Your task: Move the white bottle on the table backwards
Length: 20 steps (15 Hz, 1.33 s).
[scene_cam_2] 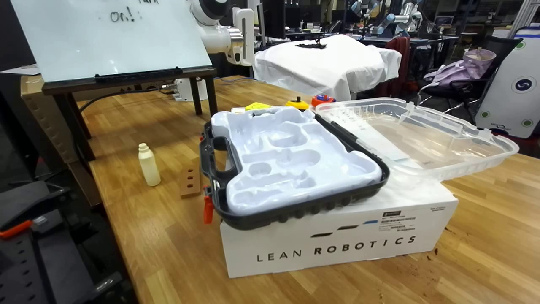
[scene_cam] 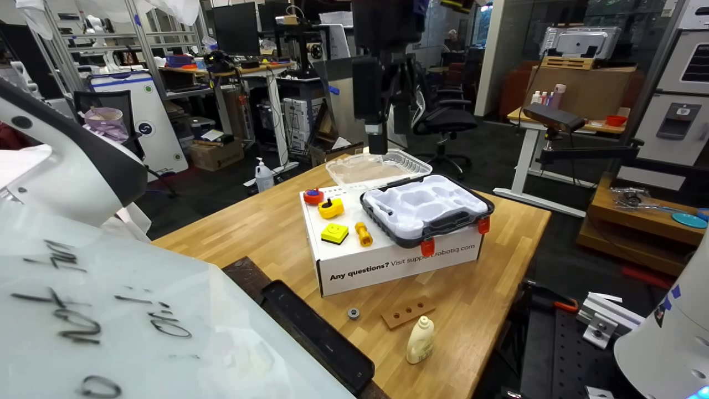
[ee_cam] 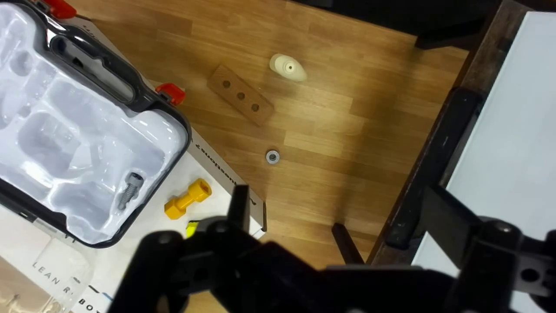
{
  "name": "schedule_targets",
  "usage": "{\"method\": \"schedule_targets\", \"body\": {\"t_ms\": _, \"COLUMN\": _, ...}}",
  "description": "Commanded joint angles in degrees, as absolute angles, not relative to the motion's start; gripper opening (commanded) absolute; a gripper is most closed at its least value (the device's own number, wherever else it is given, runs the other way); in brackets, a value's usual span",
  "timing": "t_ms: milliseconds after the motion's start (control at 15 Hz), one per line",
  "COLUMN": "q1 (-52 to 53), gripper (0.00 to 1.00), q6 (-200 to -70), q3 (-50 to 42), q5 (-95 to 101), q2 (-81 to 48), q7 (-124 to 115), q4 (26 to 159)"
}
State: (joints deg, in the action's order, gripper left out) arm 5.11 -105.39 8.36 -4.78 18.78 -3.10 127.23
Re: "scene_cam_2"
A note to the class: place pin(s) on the clear plastic case lid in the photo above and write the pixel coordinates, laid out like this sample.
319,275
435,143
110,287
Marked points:
417,135

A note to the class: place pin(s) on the wooden block with holes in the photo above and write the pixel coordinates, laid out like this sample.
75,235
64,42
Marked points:
190,181

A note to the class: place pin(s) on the yellow toy with black knob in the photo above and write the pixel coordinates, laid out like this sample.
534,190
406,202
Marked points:
297,104

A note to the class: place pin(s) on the black office chair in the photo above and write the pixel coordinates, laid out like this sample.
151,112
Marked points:
468,84

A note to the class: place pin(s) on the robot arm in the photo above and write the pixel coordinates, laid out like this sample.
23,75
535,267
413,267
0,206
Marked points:
216,36

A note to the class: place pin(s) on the black object on cloth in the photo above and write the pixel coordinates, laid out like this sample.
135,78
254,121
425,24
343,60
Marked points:
311,45

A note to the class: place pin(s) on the black tool case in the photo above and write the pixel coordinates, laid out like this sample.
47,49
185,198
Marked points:
219,198

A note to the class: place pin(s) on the orange and blue toy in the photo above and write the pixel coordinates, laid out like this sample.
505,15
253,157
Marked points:
322,100

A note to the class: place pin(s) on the red cloth on chair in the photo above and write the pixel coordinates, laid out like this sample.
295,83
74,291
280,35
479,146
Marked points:
394,69

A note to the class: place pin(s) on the white power box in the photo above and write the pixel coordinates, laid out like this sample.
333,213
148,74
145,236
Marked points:
185,89

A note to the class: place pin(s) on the black monitor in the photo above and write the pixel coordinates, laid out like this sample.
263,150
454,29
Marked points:
273,19

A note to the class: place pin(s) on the white machine panel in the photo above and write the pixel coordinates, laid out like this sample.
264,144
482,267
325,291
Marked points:
512,84

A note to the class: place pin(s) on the yellow toy piece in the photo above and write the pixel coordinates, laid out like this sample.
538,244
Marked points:
257,106

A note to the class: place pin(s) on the white bottle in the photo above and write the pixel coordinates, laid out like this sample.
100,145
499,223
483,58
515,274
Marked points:
149,166

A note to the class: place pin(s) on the grey and blue robot arms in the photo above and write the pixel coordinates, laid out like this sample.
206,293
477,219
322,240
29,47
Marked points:
386,17

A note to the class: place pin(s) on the dark wooden easel stand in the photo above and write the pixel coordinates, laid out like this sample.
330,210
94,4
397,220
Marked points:
71,105

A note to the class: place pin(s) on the whiteboard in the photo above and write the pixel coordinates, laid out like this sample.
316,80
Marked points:
105,38

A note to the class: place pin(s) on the white cardboard box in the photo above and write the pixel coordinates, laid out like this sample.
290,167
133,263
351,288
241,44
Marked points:
337,236

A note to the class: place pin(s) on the black perforated cart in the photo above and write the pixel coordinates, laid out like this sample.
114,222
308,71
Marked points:
46,249

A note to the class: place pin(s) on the white cloth covered table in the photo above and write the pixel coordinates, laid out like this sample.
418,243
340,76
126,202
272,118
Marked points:
325,67

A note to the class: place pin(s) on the white moulded case insert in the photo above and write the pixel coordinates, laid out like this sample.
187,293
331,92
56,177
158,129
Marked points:
287,160

